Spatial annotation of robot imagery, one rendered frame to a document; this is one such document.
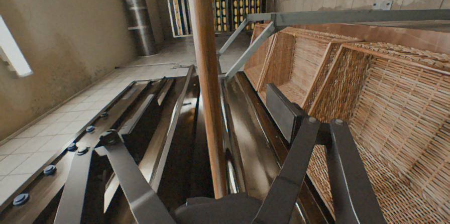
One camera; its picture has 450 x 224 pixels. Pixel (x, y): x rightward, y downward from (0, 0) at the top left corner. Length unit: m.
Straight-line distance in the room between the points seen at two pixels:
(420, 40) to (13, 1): 2.28
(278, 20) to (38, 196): 1.21
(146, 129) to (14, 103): 1.67
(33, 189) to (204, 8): 1.09
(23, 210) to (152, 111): 0.95
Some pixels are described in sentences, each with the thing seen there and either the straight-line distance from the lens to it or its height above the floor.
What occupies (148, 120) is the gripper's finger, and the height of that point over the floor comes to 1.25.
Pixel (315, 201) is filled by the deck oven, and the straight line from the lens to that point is 0.75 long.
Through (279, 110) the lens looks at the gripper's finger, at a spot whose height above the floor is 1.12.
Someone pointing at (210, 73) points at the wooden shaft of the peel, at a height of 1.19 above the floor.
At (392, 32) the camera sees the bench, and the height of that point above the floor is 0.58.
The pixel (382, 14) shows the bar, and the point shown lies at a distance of 0.91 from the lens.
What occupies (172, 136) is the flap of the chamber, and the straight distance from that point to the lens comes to 0.75.
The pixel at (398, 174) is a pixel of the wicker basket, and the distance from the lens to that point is 0.83.
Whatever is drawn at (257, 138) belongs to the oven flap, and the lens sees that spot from 0.91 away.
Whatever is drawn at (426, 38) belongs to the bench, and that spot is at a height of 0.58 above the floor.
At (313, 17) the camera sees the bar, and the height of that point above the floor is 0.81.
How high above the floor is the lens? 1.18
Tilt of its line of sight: 3 degrees down
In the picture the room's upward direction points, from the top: 95 degrees counter-clockwise
